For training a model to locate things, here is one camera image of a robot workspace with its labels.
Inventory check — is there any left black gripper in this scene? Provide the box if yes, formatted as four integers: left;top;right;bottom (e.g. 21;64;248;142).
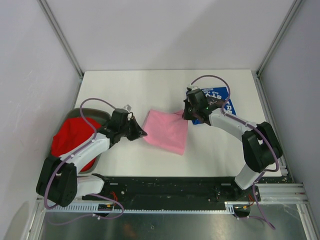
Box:
119;116;147;141

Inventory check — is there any blue printed t shirt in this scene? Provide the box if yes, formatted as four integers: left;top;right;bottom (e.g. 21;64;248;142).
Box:
192;87;236;125

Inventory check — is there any pink t shirt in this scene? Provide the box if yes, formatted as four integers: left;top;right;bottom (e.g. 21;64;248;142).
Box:
143;109;188;156

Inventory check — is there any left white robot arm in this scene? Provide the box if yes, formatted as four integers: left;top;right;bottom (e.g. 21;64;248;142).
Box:
36;108;148;207

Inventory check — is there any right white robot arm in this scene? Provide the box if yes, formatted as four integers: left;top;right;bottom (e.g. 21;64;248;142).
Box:
182;87;283;201

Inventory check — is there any grey plastic tray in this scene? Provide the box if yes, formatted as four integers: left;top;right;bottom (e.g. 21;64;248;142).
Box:
64;108;111;175

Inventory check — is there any red t shirt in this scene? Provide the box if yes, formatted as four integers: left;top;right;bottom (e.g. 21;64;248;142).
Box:
50;117;94;157

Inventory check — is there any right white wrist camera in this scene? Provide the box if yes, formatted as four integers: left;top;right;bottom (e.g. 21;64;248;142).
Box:
186;85;199;92

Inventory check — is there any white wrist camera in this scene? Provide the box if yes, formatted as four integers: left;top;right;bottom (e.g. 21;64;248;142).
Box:
186;85;199;92
122;104;132;113

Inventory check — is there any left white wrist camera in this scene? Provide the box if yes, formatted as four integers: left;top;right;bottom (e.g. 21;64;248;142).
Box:
122;104;132;113

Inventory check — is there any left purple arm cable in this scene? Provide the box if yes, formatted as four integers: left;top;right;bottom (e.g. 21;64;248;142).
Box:
44;97;118;210

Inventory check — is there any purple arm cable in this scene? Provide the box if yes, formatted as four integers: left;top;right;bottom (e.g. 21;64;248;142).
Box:
189;74;280;186
44;97;118;210

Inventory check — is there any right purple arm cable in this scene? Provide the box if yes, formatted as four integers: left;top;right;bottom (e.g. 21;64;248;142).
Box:
189;74;280;186

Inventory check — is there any white slotted cable duct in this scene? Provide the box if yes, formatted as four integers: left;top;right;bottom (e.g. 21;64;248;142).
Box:
67;201;251;215

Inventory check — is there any right aluminium frame post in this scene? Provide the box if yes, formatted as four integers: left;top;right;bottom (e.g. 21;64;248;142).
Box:
256;0;305;76

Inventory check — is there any aluminium frame post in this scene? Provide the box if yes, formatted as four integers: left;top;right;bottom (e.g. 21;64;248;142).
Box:
37;0;84;79
256;0;305;76

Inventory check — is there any left aluminium frame post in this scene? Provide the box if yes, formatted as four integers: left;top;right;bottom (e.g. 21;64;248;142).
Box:
37;0;84;79

